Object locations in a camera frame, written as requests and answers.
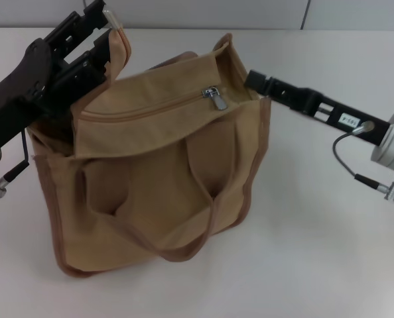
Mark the left gripper cable with connector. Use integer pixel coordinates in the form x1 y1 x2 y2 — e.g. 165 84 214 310
0 129 31 199

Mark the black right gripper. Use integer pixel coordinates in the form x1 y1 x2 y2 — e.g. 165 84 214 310
243 69 393 147

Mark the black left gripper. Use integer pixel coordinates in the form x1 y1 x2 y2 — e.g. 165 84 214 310
0 0 119 160

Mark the silver metal zipper pull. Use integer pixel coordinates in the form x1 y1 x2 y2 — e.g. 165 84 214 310
202 85 230 111

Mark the khaki canvas food bag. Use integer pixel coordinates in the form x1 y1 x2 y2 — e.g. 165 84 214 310
31 28 273 278

